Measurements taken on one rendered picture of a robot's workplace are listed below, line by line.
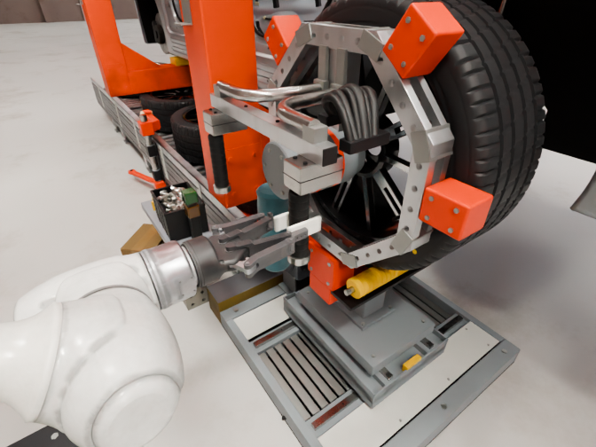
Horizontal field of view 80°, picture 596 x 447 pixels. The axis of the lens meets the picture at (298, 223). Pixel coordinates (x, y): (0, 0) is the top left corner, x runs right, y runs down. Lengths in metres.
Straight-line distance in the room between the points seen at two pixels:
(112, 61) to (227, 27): 1.96
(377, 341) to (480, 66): 0.85
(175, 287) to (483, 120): 0.56
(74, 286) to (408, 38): 0.59
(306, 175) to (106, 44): 2.57
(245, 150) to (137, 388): 0.99
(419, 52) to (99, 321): 0.57
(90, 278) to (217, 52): 0.80
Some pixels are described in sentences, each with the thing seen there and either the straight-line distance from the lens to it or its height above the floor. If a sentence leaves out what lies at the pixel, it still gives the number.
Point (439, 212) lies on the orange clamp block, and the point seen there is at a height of 0.85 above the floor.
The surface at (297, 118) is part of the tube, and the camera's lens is 0.59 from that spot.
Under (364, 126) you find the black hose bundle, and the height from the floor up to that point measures 1.00.
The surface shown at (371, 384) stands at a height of 0.15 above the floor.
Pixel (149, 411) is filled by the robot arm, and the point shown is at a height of 0.89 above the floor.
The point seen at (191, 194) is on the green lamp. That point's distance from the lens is 1.14.
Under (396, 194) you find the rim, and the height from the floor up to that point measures 0.77.
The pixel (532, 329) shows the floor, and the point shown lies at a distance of 1.82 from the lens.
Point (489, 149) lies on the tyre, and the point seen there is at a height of 0.95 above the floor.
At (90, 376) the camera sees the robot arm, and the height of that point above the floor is 0.92.
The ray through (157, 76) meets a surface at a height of 0.62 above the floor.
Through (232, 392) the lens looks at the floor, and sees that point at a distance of 1.40.
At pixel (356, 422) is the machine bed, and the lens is 1.25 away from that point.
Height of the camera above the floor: 1.18
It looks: 33 degrees down
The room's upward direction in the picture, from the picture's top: straight up
